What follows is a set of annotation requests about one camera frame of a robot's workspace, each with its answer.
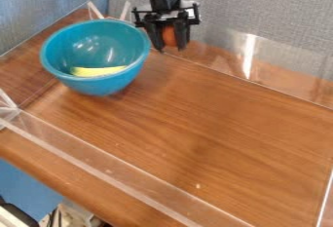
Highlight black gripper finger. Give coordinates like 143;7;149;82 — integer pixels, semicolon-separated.
144;21;166;52
172;19;188;51

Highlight yellow toy banana slice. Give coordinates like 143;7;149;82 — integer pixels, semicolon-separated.
71;65;125;77

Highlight blue bowl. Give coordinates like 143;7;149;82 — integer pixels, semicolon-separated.
38;19;151;96

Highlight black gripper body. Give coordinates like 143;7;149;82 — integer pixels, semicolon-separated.
131;2;202;27

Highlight clear acrylic barrier wall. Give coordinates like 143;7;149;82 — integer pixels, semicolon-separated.
0;32;333;227

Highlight brown white toy mushroom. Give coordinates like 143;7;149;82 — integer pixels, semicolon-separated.
163;26;176;47

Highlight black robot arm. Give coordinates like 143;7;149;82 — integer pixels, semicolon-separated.
131;0;200;51

